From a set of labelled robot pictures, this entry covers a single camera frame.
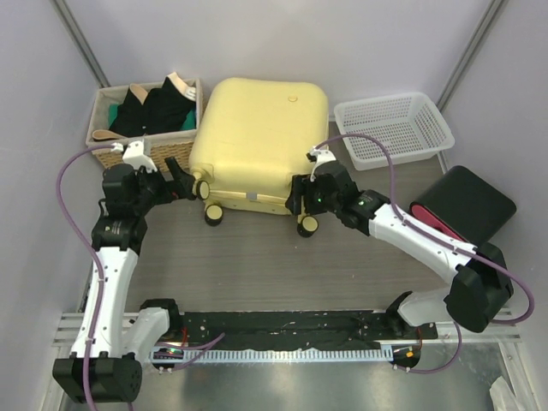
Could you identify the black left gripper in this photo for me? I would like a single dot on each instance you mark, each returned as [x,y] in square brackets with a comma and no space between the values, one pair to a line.
[182,180]

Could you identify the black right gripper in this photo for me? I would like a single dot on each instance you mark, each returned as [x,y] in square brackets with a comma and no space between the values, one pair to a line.
[301,185]

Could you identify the yellow hard-shell suitcase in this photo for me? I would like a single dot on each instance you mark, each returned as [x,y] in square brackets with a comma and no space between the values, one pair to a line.
[253,137]

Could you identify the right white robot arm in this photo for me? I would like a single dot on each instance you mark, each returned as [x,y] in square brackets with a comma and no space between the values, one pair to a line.
[476,290]

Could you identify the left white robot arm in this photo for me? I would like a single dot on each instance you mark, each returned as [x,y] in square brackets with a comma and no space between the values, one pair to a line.
[105,363]

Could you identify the black clothing in basket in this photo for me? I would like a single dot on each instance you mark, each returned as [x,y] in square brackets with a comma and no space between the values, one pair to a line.
[160,110]

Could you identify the beige item with white tag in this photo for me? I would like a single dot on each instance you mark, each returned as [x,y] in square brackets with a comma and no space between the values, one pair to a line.
[187,91]

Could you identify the beige shoe insole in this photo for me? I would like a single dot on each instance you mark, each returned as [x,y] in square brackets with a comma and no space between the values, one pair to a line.
[104,135]

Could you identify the green cloth in basket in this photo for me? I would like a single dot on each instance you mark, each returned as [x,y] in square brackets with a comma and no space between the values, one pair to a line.
[189,123]

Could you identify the white plastic mesh basket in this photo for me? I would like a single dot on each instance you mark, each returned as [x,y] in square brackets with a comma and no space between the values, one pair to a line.
[409,125]

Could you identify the black and pink drawer box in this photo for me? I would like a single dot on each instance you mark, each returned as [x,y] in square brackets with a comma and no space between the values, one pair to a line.
[465,207]

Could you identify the crumpled white plastic bag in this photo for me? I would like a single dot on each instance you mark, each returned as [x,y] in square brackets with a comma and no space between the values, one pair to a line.
[502,397]

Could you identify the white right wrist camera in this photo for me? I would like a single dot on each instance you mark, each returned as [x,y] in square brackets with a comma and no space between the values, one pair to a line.
[319,157]

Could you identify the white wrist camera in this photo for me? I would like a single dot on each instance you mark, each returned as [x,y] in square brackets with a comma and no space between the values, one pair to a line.
[319,157]
[136,153]

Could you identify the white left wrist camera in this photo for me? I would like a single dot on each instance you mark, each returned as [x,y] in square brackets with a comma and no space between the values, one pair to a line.
[136,153]

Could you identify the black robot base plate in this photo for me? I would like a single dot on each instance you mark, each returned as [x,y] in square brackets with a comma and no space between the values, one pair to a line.
[289,331]

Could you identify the white slotted cable duct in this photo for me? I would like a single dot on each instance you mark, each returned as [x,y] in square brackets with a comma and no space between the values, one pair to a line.
[213,356]

